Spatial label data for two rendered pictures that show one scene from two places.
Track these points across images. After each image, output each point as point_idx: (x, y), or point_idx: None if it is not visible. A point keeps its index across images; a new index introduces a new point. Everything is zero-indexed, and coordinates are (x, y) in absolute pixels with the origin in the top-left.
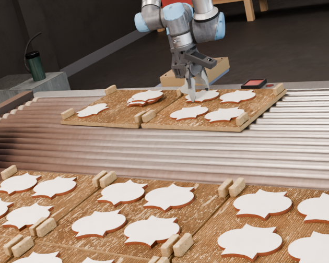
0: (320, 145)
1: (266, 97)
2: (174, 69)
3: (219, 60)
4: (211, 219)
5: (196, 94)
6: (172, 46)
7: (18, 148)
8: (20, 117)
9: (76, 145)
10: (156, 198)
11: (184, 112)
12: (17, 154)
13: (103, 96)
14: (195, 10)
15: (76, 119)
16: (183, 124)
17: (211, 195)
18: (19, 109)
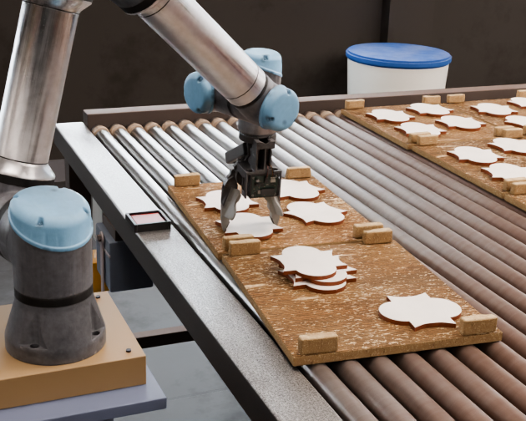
0: (294, 146)
1: (211, 187)
2: (278, 179)
3: None
4: (462, 139)
5: (248, 230)
6: (92, 270)
7: None
8: None
9: (509, 269)
10: (487, 156)
11: (320, 214)
12: None
13: (329, 378)
14: (46, 156)
15: (469, 311)
16: (347, 206)
17: (441, 147)
18: None
